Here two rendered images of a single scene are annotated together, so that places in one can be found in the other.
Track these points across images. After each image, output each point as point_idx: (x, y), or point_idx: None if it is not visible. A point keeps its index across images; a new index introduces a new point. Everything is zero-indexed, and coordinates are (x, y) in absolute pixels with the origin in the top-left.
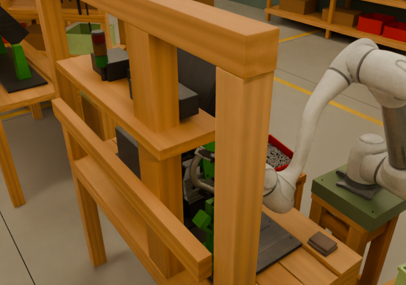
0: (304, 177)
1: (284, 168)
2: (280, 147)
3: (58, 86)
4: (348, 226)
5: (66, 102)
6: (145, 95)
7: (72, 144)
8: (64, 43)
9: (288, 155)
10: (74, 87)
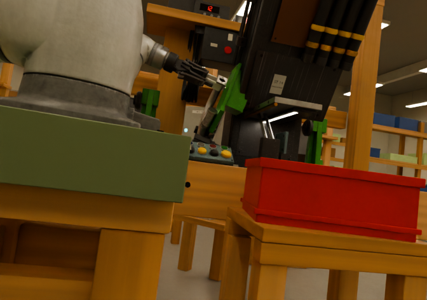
0: (258, 236)
1: (250, 164)
2: (359, 185)
3: (349, 101)
4: (42, 225)
5: (350, 119)
6: None
7: (344, 167)
8: (361, 59)
9: (319, 185)
10: (358, 103)
